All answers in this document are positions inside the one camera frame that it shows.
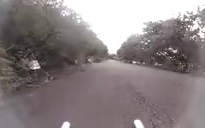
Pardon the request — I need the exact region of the row of trees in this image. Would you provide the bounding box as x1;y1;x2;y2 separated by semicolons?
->
116;0;205;77
0;0;110;93

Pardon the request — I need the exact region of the white object in bushes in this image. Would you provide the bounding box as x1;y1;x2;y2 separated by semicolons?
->
28;59;42;71

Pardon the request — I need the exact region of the grey asphalt road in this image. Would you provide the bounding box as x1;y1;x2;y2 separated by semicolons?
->
0;58;205;128

